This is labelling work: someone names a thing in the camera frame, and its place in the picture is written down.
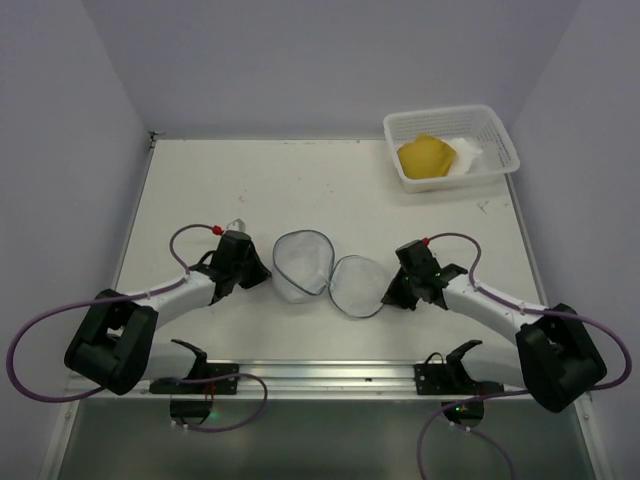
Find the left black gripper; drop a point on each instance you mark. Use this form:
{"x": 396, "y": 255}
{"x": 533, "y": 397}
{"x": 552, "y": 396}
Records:
{"x": 248, "y": 267}

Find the white bra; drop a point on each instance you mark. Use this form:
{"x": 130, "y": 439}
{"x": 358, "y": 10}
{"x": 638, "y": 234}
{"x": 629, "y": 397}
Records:
{"x": 467, "y": 155}

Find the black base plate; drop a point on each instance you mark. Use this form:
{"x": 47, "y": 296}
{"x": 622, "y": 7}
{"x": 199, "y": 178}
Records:
{"x": 444, "y": 375}
{"x": 192, "y": 404}

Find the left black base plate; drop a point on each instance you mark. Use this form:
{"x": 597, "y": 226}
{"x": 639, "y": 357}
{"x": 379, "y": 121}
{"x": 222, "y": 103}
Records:
{"x": 192, "y": 404}

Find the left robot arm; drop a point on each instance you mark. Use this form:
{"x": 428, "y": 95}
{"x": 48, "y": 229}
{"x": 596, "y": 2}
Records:
{"x": 114, "y": 345}

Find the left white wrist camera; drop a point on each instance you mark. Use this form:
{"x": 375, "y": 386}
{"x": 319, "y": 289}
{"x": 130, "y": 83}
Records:
{"x": 237, "y": 226}

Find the white mesh laundry bag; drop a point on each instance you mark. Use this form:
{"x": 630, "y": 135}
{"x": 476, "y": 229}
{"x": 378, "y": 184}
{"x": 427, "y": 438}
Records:
{"x": 305, "y": 267}

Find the white plastic perforated basket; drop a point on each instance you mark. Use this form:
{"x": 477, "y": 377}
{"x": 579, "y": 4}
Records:
{"x": 474, "y": 122}

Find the yellow bra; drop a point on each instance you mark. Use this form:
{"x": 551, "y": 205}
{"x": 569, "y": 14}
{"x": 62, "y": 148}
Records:
{"x": 426, "y": 157}

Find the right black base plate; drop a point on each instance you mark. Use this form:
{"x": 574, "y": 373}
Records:
{"x": 444, "y": 375}

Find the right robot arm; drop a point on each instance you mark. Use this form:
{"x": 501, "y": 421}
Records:
{"x": 552, "y": 356}

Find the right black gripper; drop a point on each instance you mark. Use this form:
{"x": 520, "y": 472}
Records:
{"x": 405, "y": 288}

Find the aluminium front rail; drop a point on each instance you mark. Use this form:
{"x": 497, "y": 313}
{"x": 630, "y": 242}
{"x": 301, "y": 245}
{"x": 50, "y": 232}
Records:
{"x": 314, "y": 378}

